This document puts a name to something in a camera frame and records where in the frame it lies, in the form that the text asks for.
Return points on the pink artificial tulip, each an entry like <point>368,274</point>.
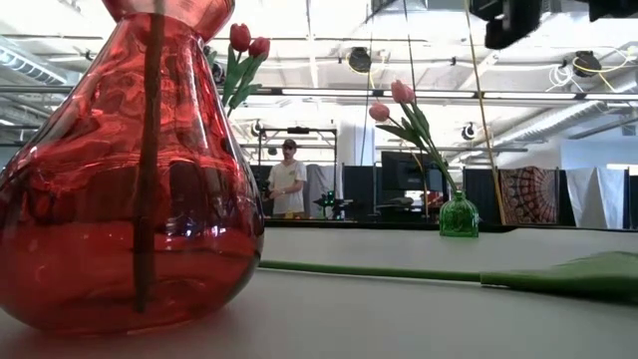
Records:
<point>410,94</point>
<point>379,111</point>
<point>398,91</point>

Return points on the red artificial tulip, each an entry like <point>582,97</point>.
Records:
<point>259,47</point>
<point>240,36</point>

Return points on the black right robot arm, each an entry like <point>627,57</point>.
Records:
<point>613,7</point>

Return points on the green glass vase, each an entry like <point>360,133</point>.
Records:
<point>458,219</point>

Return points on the red glass vase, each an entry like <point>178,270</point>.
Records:
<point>75,199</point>

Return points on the red mandala tapestry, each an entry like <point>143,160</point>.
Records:
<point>528,197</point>

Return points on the black cart monitor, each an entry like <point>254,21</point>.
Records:
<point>399,172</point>

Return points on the white hanging cloth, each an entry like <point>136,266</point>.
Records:
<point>595,197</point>

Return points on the long ceiling light strip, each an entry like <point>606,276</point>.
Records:
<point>324,93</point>

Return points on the person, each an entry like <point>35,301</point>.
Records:
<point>288,184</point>

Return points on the grey table mat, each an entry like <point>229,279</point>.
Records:
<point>399,324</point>

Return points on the black gantry frame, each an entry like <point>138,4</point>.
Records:
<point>299,130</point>

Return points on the silver ceiling duct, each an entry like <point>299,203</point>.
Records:
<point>35,67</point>

